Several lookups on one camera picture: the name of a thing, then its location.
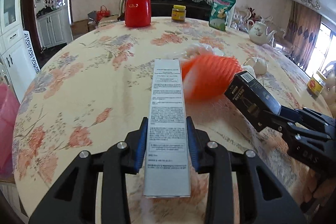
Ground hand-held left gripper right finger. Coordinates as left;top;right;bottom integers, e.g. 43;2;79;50
186;116;307;224

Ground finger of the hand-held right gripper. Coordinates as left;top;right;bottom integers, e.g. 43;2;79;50
265;114;330;146
280;105;336;136

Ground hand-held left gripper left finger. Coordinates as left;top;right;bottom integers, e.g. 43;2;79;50
28;117;149;224

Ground long white carton box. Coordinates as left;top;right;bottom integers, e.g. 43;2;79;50
143;59;192;199

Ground black carton box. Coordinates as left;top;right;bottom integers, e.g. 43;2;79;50
224;70;282;132

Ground large orange foam net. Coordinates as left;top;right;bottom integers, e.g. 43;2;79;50
181;54;240;101

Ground pink lined waste bin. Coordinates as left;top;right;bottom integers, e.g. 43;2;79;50
0;82;20;177

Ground person's right hand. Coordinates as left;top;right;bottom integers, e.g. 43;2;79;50
302;169;336;214

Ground beige ornate padded chair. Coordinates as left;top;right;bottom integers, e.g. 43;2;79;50
322;60;336;106

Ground window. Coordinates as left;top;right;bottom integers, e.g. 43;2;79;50
312;22;336;75

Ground brown curtains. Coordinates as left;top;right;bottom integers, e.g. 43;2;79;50
289;1;322;72

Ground white teapot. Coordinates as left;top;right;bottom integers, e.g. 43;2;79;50
247;20;277;46

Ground crumpled white tissue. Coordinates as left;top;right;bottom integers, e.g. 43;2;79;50
184;43;225;59

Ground cream ornate armchair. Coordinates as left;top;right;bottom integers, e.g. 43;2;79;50
231;7;260;30

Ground green snack bag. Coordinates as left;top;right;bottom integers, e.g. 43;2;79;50
209;0;237;31

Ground yellow-lid jar yellow label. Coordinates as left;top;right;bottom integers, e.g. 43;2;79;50
171;5;187;23

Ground cardboard box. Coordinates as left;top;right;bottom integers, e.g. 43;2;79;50
71;19;91;35

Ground red handbag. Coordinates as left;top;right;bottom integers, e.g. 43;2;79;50
97;5;111;20

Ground red thermos jug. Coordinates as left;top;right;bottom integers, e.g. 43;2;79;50
124;0;153;28

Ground black piano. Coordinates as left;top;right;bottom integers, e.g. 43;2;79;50
150;0;214;21

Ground white patterned tower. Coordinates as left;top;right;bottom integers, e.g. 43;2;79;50
22;30;40;73

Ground white low cabinet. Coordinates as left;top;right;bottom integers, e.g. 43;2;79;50
36;9;69;48

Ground black bags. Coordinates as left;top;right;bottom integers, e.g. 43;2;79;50
36;6;61;17

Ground white glass-door cabinet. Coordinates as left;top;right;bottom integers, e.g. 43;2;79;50
0;0;34;104

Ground dark wooden door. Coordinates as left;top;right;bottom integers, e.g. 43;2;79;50
20;0;42;50

